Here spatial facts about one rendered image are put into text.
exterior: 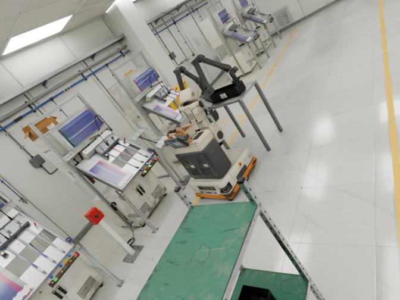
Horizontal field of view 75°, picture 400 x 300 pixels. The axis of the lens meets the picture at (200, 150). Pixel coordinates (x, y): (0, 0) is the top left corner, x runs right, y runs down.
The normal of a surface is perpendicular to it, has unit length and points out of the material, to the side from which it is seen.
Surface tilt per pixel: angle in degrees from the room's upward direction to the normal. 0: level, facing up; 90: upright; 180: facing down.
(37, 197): 90
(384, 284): 0
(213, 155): 90
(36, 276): 47
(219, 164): 90
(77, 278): 90
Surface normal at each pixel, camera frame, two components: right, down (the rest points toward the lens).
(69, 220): 0.72, -0.19
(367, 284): -0.54, -0.76
